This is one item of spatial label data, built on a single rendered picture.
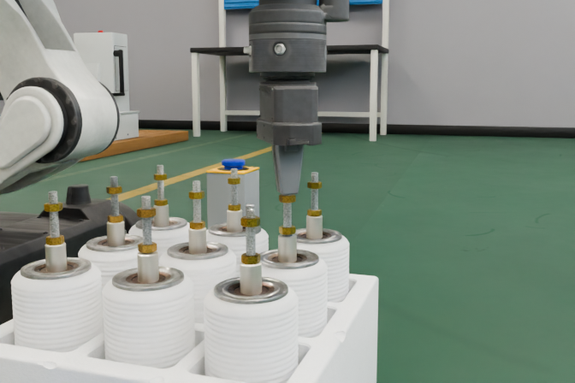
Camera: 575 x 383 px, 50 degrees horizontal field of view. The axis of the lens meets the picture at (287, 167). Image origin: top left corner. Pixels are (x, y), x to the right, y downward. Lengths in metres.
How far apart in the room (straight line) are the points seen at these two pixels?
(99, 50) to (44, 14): 3.25
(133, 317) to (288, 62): 0.31
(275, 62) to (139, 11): 5.92
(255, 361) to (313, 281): 0.14
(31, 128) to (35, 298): 0.41
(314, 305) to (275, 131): 0.21
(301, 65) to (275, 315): 0.26
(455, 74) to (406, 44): 0.51
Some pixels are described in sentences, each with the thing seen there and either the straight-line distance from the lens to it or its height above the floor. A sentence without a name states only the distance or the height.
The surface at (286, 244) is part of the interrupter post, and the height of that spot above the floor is 0.27.
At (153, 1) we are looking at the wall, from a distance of 6.52.
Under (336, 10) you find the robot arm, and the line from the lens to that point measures 0.71.
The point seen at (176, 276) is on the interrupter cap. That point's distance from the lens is 0.69.
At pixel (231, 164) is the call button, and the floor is 0.32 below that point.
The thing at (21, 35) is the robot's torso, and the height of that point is 0.54.
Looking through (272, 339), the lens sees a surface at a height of 0.22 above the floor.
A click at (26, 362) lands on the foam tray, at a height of 0.18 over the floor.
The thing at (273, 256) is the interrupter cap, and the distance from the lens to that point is 0.76.
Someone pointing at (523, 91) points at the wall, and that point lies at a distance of 5.72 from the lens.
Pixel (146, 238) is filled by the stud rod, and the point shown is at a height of 0.30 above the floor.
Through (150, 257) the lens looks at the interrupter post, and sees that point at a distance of 0.68.
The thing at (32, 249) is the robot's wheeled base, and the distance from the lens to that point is 1.15.
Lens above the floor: 0.46
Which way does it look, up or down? 8 degrees down
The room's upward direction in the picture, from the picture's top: straight up
